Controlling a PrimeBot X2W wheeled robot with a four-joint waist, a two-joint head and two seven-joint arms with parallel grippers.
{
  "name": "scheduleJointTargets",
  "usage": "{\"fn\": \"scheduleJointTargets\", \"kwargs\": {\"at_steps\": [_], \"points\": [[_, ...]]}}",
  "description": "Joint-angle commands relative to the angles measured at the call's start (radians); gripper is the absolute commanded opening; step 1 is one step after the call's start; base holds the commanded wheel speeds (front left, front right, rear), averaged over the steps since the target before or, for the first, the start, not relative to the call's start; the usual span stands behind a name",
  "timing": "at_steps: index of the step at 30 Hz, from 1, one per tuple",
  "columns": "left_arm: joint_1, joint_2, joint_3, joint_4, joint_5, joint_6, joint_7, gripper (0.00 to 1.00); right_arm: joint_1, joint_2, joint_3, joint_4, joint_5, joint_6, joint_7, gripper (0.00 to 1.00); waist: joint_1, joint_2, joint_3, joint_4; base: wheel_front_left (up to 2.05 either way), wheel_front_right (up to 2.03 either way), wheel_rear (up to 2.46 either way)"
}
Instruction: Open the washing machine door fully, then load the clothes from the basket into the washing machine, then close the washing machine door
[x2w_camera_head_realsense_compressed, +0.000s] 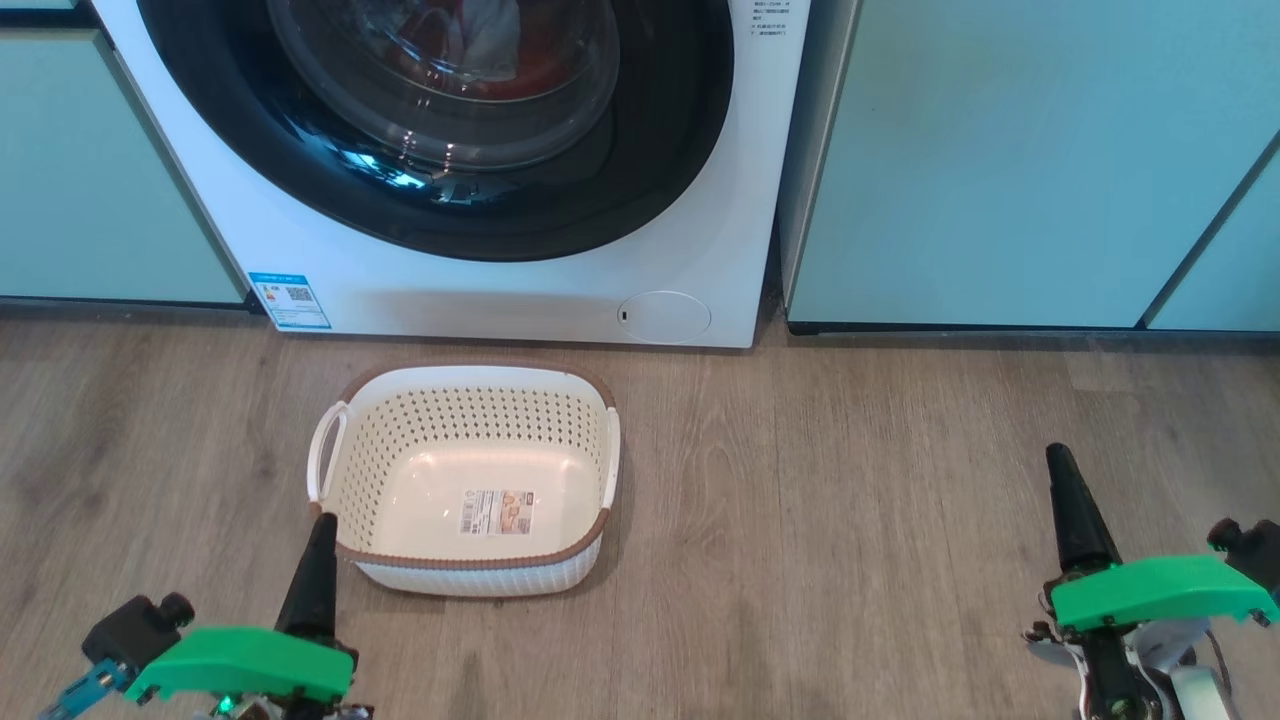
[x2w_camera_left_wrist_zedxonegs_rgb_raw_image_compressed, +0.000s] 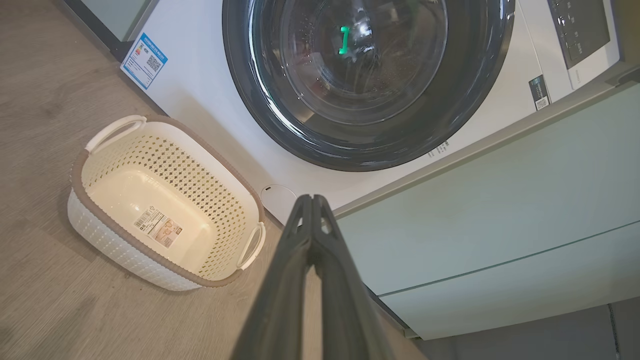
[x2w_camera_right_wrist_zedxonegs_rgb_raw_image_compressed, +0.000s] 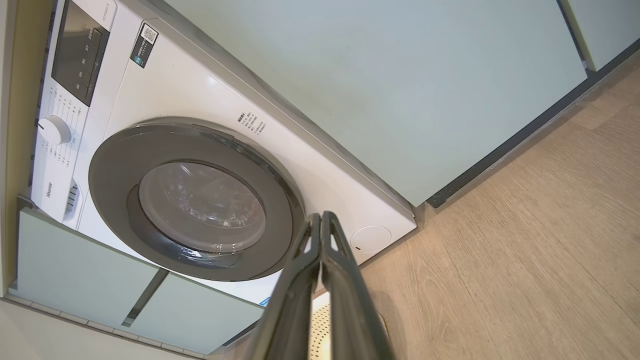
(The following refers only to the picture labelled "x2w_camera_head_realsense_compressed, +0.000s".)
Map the white perforated laundry basket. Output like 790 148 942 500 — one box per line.
306 361 623 599

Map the white front-load washing machine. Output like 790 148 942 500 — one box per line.
92 0 812 350

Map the teal left cable plug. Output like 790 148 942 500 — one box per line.
38 659 134 720

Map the white garment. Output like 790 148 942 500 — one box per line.
452 0 523 83

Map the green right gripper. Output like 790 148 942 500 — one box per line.
1025 442 1280 720

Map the red garment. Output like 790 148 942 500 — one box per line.
395 15 606 103

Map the round white filter cover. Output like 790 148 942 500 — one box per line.
616 290 714 347

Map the blue energy label sticker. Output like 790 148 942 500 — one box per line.
248 270 333 333

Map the paper basket label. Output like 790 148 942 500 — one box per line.
459 488 536 537

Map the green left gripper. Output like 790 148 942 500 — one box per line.
123 512 358 707

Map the black round glass washer door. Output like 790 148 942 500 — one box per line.
136 0 737 264

